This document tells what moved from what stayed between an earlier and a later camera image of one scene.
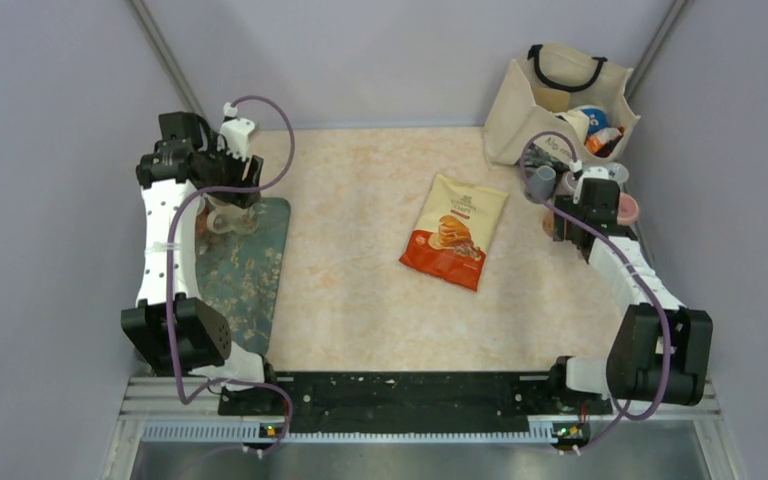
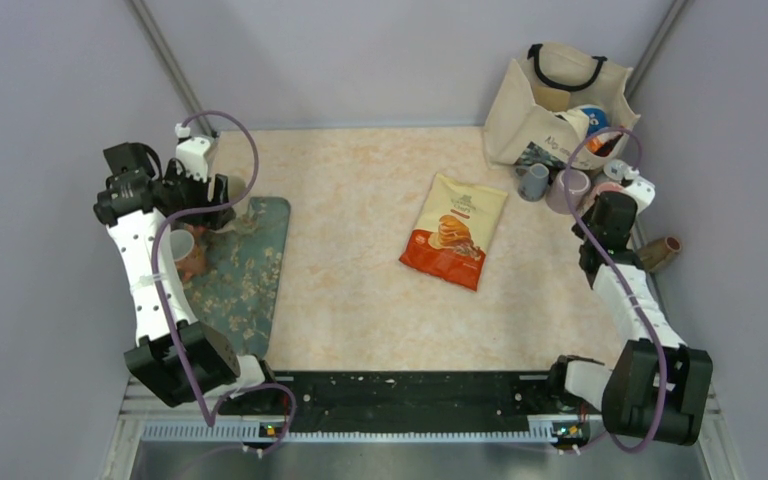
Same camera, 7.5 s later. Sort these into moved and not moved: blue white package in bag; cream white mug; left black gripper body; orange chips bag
Moved: left black gripper body
Not moved: orange chips bag; cream white mug; blue white package in bag
